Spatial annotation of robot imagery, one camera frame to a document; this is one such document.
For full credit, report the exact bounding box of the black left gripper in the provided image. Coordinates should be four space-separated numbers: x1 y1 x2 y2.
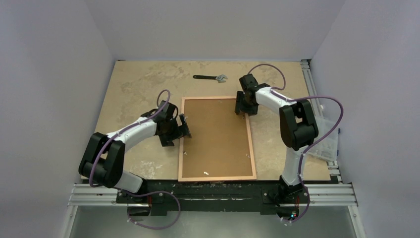
158 114 191 146

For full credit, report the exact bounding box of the pink picture frame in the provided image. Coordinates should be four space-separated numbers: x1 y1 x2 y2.
177 96 258 182

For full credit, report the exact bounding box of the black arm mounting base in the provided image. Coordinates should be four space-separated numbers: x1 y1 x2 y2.
116 179 311 220

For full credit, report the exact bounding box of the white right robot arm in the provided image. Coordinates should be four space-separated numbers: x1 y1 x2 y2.
235 74 319 202

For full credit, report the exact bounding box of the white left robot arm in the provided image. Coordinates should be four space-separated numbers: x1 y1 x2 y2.
78 101 191 203

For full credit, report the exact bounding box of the black adjustable wrench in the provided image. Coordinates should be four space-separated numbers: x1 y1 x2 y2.
193 74 228 83

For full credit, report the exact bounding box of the clear plastic parts box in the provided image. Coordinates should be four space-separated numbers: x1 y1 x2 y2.
309 116 339 162

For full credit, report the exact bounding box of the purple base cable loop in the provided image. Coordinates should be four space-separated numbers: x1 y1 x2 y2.
126 191 182 231

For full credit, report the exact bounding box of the aluminium rail frame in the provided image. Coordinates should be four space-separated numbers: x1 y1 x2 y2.
60 60 366 238

